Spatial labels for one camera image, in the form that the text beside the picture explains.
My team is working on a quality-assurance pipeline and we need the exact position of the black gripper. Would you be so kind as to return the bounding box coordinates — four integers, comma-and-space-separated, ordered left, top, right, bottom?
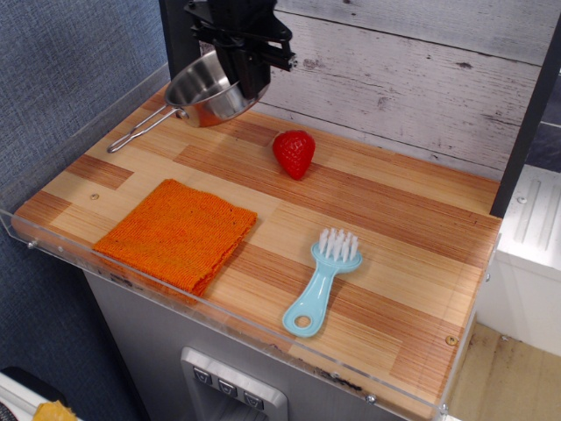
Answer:
184, 1, 296, 100

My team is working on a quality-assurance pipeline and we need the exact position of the stainless steel pot with handle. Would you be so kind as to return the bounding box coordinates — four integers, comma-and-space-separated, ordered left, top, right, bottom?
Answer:
107, 51, 267, 153

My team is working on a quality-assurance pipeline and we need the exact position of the orange folded cloth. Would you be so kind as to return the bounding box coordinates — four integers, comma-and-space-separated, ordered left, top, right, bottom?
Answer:
93, 179, 258, 296

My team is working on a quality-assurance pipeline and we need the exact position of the red plastic strawberry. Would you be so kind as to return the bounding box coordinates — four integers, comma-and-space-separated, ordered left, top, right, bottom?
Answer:
273, 130, 316, 181

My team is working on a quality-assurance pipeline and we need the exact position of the light blue dish brush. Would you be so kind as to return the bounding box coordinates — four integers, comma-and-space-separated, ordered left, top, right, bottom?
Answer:
282, 228, 363, 338

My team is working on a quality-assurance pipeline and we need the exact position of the grey toy fridge cabinet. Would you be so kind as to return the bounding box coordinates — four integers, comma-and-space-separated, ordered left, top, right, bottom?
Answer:
86, 274, 398, 420

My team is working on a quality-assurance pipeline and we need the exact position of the silver dispenser button panel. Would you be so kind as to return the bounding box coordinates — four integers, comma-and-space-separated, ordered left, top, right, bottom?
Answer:
181, 346, 288, 420

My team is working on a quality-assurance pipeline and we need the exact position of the white toy sink unit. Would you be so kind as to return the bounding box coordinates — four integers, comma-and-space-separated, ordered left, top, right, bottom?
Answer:
475, 165, 560, 355

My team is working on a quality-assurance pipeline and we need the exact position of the yellow object bottom left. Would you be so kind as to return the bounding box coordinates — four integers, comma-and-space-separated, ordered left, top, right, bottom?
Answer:
32, 401, 78, 421

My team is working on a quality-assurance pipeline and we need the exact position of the dark grey left post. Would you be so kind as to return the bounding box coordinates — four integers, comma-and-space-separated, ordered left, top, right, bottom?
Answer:
159, 0, 201, 79

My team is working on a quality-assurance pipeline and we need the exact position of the dark grey post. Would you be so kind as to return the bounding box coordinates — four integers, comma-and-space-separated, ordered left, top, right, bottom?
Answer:
159, 0, 201, 79
490, 18, 560, 218

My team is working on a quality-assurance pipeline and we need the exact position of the dark grey right post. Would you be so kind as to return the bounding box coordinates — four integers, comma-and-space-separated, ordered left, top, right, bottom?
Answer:
490, 18, 560, 218

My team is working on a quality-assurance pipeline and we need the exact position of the clear acrylic guard rail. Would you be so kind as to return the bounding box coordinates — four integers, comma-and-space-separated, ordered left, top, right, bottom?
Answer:
1, 54, 508, 420

